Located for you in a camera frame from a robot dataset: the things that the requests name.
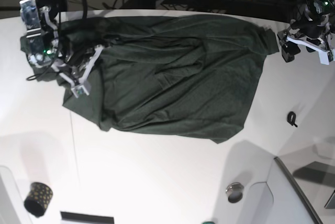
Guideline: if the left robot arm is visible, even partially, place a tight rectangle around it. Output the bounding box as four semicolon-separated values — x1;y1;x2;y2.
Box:
277;0;334;65

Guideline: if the dark green t-shirt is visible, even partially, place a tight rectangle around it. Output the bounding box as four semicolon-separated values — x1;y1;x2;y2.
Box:
33;15;278;143

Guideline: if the small green object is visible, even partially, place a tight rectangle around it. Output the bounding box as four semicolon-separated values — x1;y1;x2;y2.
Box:
202;221;215;224

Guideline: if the black patterned cup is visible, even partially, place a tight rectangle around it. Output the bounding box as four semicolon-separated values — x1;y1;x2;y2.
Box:
24;182;53;218

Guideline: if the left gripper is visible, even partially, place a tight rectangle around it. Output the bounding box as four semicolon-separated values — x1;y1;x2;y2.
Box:
277;18;334;63

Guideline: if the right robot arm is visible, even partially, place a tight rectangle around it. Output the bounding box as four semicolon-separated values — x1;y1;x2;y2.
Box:
19;0;103;94

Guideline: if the black white flat device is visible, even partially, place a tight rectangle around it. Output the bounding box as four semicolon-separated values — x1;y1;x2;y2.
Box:
60;211;115;224

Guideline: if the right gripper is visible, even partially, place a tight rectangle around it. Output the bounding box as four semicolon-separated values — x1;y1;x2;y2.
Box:
51;44;105;88

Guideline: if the small black clip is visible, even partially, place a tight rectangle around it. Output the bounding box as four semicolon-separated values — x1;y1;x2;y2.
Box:
286;111;298;127

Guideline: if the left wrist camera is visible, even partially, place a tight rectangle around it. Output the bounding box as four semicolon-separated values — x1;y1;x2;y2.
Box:
318;49;334;65

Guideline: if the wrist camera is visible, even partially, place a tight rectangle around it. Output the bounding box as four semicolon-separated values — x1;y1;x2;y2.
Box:
318;49;334;65
71;82;91;98

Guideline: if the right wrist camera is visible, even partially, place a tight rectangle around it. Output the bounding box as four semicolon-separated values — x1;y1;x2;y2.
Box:
71;82;91;98

